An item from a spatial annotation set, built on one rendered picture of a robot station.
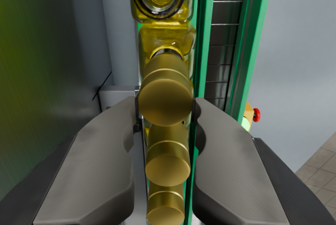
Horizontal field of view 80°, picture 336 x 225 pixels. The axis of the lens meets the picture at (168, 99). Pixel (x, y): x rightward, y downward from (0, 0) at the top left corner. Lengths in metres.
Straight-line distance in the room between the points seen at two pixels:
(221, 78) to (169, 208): 0.30
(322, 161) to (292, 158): 1.41
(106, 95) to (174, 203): 0.31
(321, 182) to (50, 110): 2.38
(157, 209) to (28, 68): 0.17
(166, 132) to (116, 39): 0.41
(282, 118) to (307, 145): 0.16
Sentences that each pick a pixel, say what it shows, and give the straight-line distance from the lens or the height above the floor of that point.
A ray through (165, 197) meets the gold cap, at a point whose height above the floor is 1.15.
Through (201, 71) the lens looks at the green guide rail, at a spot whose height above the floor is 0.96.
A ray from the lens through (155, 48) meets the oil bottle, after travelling 0.18.
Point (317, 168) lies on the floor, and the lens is 2.30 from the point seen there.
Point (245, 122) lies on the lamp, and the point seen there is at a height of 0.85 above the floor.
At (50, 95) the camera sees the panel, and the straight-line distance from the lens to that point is 0.24.
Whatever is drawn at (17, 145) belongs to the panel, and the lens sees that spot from 0.21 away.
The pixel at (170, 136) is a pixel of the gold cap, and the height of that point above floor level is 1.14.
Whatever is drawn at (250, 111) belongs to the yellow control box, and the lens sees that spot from 0.56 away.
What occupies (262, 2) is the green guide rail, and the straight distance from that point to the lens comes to 0.33.
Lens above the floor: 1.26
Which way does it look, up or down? 61 degrees down
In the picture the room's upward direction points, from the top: 179 degrees counter-clockwise
